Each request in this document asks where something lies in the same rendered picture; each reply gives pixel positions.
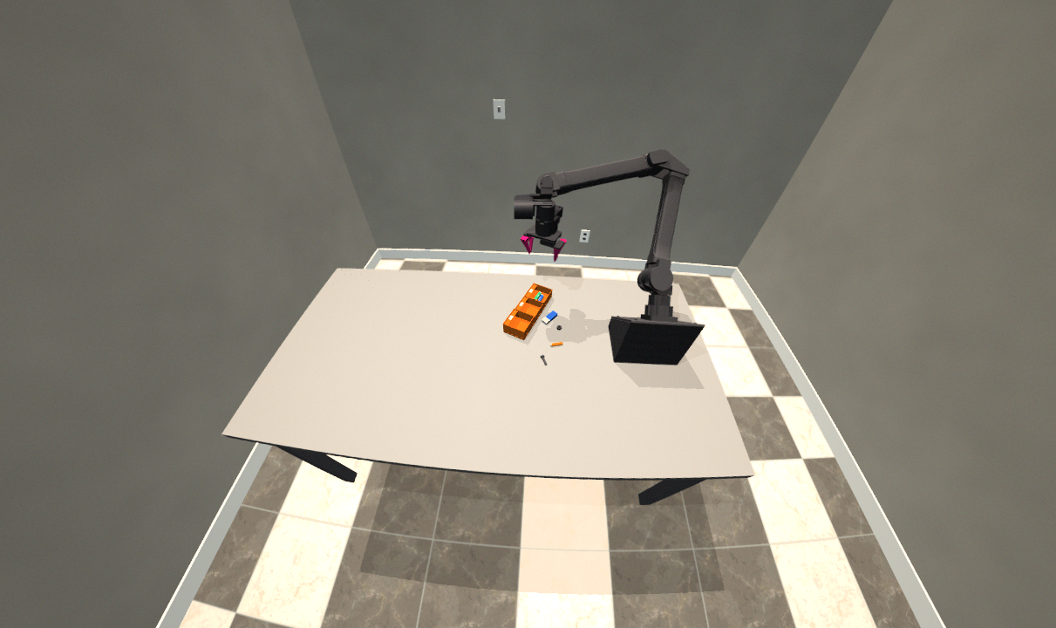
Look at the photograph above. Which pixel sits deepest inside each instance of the orange rack of three bins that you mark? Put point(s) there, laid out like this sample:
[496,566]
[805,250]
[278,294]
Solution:
[523,317]

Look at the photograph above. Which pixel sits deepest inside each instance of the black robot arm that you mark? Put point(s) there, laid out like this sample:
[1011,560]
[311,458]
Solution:
[656,275]

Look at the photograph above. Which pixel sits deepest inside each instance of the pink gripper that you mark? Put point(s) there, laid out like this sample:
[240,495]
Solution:
[543,231]

